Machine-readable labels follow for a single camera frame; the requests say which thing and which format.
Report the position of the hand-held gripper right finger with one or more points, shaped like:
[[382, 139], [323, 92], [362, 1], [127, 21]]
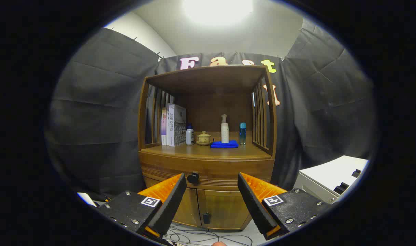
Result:
[[255, 205]]

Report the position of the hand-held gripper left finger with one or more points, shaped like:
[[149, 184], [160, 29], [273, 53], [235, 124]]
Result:
[[170, 205]]

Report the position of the black drawer knob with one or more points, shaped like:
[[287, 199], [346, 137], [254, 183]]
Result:
[[193, 177]]

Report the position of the brown wooden drawer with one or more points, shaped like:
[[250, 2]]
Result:
[[228, 167]]

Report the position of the wooden countertop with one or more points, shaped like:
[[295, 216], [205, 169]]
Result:
[[201, 152]]

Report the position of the brown wooden cabinet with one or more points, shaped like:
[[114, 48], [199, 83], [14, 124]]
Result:
[[208, 109]]

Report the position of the blue folded cloth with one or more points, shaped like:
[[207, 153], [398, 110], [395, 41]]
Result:
[[224, 144]]

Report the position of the small white bottle blue cap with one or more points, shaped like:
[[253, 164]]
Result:
[[190, 136]]

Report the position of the clear blue bottle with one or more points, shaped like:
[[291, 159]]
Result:
[[242, 134]]

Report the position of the beige lidded teacup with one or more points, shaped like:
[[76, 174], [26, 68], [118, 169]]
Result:
[[203, 138]]

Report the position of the white pump bottle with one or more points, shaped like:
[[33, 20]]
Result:
[[225, 133]]

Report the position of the pink purple book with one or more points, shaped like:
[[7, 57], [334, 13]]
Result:
[[163, 126]]

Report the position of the white patterned book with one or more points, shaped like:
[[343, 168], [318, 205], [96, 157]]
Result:
[[177, 124]]

